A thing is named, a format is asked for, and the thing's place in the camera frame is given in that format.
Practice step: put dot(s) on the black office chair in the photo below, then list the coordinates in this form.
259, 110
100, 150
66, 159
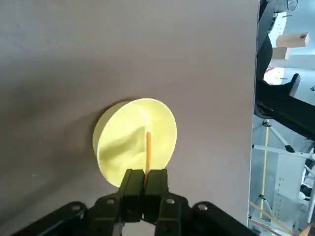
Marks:
283, 115

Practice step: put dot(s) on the yellow plastic bowl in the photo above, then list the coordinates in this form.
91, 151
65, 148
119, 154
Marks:
123, 147

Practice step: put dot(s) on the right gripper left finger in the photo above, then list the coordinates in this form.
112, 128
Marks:
133, 196

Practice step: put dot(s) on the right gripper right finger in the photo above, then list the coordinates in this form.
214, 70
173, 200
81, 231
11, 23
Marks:
157, 196

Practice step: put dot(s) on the white perforated metal cabinet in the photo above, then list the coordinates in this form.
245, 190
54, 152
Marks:
285, 172

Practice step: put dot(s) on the white tripod stand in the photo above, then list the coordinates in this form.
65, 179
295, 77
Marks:
278, 148

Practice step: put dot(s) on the cardboard box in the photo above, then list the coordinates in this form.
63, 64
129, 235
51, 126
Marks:
290, 40
280, 54

